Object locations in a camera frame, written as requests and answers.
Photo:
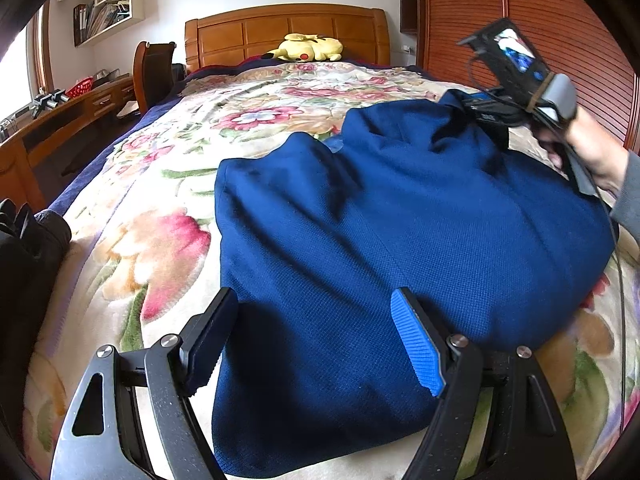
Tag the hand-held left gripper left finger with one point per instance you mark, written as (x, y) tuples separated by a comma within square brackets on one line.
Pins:
[(217, 332)]

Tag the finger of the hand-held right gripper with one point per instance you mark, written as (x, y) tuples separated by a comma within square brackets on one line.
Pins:
[(487, 110)]

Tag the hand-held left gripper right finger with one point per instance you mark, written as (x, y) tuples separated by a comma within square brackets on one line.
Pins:
[(417, 342)]

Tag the blue suit jacket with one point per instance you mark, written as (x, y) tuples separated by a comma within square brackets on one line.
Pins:
[(375, 220)]

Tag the person's right forearm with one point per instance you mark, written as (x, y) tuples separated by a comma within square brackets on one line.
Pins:
[(630, 195)]

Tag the person's right hand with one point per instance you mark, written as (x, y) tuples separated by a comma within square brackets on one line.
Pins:
[(600, 155)]

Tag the wooden slatted wardrobe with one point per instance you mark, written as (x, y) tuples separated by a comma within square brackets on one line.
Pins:
[(575, 20)]

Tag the floral blanket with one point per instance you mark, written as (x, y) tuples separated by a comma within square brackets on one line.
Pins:
[(150, 240)]

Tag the yellow plush toy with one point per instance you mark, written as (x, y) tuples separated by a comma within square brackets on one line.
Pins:
[(310, 49)]

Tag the black cloth bundle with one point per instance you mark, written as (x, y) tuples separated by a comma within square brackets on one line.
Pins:
[(25, 285)]

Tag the wooden desk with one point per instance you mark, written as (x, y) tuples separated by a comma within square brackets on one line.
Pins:
[(45, 140)]

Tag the wooden bed headboard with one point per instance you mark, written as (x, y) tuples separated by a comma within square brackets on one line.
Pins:
[(235, 35)]

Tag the wooden chair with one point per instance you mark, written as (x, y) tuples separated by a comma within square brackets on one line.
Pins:
[(152, 75)]

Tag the red basket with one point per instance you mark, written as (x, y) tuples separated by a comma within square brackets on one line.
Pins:
[(80, 89)]

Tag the black device on desk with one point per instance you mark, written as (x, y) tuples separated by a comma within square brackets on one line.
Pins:
[(47, 101)]

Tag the window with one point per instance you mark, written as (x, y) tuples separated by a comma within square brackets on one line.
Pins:
[(20, 80)]

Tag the white wall shelf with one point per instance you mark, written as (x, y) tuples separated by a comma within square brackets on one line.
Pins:
[(112, 10)]

